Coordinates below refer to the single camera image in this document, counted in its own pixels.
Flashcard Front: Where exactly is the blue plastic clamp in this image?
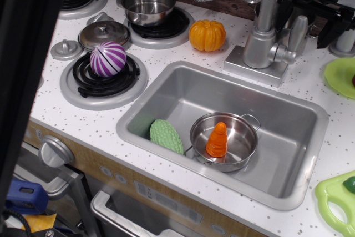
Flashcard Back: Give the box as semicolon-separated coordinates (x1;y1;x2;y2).
5;179;49;215

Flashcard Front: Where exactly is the orange toy pumpkin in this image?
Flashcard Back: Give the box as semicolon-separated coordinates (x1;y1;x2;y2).
189;20;226;52

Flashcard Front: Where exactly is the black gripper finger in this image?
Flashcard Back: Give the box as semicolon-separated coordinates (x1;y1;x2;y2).
316;6;354;49
275;0;300;31

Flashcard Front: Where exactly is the back left coil burner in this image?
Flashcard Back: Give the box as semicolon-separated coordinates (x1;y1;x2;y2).
58;0;108;20

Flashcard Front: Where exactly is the grey stove knob on counter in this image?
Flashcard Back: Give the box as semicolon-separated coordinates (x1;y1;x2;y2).
50;39;83;61

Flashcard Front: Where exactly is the yellow cloth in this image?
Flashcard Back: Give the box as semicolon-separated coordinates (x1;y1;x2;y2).
24;213;57;233

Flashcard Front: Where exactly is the green bumpy toy gourd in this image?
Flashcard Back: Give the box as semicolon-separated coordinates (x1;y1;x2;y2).
149;119;184;154

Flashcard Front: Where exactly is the dark green toy vegetable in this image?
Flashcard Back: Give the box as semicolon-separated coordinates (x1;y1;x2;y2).
343;176;355;193

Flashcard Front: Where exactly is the small steel pan in sink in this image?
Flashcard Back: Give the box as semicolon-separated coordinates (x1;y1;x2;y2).
189;112;261;173

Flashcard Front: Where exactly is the back right coil burner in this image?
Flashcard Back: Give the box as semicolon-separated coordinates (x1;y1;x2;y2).
124;7;195;50

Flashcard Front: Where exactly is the purple white striped ball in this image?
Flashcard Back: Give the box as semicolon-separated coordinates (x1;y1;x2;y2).
89;41;127;78

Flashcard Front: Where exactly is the front black coil burner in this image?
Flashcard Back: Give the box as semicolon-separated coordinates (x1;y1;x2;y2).
60;53;148;111

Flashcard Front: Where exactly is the silver front oven knob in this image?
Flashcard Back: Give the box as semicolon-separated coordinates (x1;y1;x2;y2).
38;135;75;168

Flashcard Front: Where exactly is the steel pot on burner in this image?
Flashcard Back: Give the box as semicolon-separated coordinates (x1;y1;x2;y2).
116;0;176;27

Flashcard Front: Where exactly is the black pole in foreground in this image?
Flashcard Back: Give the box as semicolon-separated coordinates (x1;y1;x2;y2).
1;0;63;208

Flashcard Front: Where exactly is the green plastic cutting board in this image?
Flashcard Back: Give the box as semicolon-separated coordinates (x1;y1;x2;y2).
315;171;354;236

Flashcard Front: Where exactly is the silver oven door handle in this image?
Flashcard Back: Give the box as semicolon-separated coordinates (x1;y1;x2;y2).
90;190;184;237

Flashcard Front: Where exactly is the silver toy faucet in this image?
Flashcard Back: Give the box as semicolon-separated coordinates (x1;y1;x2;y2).
201;0;309;88

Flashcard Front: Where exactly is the green plastic plate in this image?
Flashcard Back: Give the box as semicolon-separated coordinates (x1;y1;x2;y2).
324;58;354;99

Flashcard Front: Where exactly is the white grey cylinder post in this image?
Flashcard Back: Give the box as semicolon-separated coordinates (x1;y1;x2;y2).
329;29;354;58

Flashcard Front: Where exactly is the orange toy carrot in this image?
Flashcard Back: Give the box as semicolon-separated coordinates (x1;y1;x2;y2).
205;122;228;158

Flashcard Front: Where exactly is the steel pot lid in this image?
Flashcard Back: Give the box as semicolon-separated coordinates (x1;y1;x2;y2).
78;21;130;51

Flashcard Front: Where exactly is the silver faucet lever handle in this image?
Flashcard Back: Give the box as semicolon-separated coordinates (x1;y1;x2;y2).
288;15;308;53

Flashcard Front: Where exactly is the silver sink basin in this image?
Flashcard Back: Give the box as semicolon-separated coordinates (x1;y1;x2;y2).
116;62;328;211

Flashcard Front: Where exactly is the grey stove knob behind lid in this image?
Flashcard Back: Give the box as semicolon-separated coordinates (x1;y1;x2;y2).
86;12;114;26

